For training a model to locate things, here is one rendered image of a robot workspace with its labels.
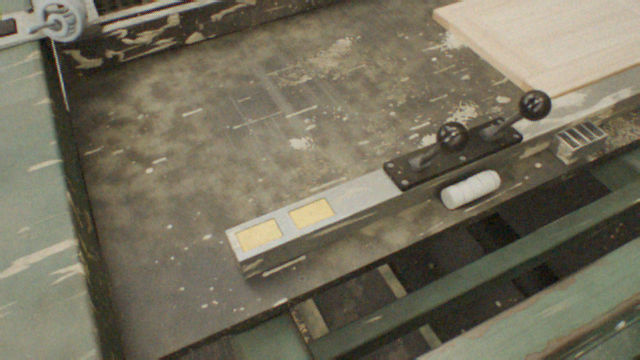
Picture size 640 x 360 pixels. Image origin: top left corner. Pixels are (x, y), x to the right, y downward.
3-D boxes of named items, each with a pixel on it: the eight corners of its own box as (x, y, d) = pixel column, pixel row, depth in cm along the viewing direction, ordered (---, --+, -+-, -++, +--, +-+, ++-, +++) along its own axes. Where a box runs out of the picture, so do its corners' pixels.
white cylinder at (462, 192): (451, 214, 66) (499, 192, 69) (455, 200, 64) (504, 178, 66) (438, 199, 68) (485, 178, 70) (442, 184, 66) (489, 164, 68)
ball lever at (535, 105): (503, 145, 70) (564, 108, 58) (481, 154, 69) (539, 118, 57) (491, 121, 71) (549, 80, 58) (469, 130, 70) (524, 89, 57)
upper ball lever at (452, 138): (432, 174, 67) (482, 142, 54) (408, 184, 66) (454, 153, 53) (420, 149, 68) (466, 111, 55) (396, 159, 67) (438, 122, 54)
